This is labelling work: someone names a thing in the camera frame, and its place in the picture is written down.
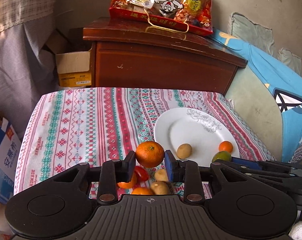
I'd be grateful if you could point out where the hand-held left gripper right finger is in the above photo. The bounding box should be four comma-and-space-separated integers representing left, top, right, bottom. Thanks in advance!
164, 150, 267, 203

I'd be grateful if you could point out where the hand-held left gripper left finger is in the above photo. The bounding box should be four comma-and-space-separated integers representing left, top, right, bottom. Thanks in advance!
49, 151, 136, 205

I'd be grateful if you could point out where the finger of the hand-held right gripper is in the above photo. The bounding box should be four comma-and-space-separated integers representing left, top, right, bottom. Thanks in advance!
231, 156, 301, 172
235, 164, 298, 191

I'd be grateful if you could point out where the brown longan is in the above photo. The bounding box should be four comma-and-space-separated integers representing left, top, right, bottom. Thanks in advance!
150, 181, 171, 195
177, 143, 193, 159
155, 169, 169, 182

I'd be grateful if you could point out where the red cherry tomato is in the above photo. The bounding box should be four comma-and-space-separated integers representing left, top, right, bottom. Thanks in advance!
134, 166, 149, 182

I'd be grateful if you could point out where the orange mandarin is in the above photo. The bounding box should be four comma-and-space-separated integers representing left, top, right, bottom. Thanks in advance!
219, 141, 234, 154
135, 141, 165, 168
131, 187, 154, 195
117, 174, 138, 189

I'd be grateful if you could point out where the green mandarin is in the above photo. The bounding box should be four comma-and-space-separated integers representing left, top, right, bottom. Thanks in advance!
212, 151, 232, 163

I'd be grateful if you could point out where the white plate with flower print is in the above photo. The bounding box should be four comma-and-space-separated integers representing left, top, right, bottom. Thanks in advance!
154, 107, 240, 167

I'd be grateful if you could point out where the houndstooth cloth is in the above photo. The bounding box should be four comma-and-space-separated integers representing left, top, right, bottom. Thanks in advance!
287, 130, 302, 164

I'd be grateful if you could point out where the grey green cushion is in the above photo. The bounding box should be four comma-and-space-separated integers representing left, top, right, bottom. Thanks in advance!
225, 71, 284, 157

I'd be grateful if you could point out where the red green patterned cloth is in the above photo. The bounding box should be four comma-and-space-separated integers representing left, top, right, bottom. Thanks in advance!
13, 87, 278, 203

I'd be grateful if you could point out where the blue printed blanket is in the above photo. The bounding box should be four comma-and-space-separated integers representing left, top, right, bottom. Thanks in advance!
211, 29, 302, 163

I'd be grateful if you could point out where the brown wooden nightstand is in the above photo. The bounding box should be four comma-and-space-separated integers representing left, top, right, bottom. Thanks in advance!
83, 17, 248, 96

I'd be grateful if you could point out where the open cardboard box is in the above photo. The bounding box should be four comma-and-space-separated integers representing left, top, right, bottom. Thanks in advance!
55, 45, 93, 87

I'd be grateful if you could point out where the blue and white carton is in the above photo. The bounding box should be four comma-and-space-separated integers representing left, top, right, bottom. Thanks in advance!
0, 117, 22, 204

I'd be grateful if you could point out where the pale green ruffled pillow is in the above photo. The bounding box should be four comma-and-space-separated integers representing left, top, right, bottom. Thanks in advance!
228, 12, 302, 80

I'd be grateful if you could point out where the pale checked cloth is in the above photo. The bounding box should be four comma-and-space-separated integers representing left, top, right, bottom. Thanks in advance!
0, 0, 59, 140

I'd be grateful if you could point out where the red snack gift bag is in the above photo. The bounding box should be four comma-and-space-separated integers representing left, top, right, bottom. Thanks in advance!
109, 0, 213, 36

